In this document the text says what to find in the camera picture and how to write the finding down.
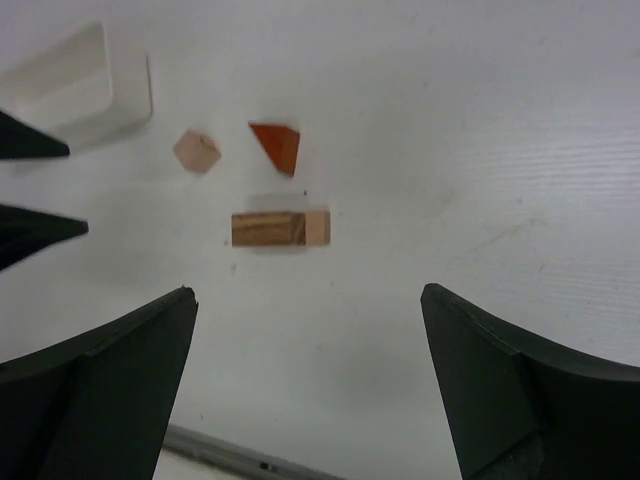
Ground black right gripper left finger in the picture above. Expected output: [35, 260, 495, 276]
[1, 287, 198, 479]

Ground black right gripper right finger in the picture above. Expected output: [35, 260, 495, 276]
[421, 283, 639, 479]

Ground orange triangular wood block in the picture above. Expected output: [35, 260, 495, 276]
[249, 122, 301, 177]

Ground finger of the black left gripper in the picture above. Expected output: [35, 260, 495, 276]
[1, 204, 89, 270]
[0, 111, 70, 160]

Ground white plastic tray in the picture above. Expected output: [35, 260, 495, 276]
[1, 21, 153, 151]

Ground long light wood block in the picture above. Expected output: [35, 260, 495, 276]
[304, 210, 331, 247]

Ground aluminium rail front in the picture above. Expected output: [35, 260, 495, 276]
[163, 425, 337, 480]

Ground light wood cube block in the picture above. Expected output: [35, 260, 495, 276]
[173, 129, 221, 175]

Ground striped dark wood block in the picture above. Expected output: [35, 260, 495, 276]
[231, 212, 306, 247]

